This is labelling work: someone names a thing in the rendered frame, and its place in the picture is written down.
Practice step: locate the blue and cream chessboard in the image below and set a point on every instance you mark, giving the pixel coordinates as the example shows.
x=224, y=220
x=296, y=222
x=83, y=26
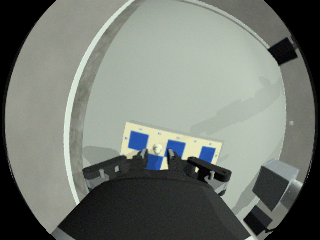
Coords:
x=136, y=137

